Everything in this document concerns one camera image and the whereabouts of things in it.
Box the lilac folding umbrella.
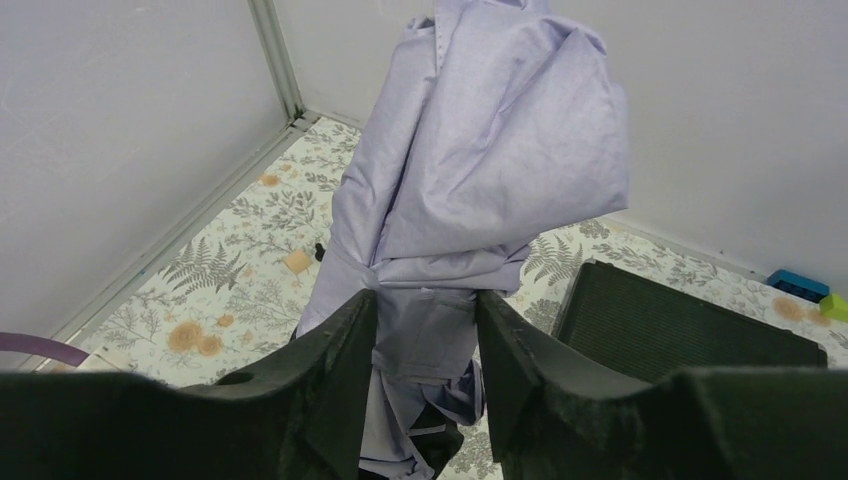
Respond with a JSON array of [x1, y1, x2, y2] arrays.
[[297, 1, 629, 479]]

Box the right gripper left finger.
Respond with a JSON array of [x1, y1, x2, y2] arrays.
[[1, 290, 377, 479]]

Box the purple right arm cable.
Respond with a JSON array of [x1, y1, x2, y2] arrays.
[[0, 331, 91, 369]]

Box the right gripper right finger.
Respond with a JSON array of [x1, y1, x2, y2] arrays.
[[475, 292, 847, 479]]

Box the beige wooden block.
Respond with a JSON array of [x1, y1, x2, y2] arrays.
[[283, 249, 313, 275]]

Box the black aluminium briefcase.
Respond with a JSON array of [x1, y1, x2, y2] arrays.
[[552, 262, 828, 382]]

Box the green block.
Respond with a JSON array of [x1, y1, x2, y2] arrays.
[[819, 293, 848, 323]]

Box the floral table mat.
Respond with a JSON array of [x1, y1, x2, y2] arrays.
[[75, 118, 847, 386]]

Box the black chess pawn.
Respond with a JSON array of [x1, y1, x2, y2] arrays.
[[314, 243, 326, 262]]

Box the blue block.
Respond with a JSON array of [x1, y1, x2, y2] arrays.
[[766, 269, 830, 303]]

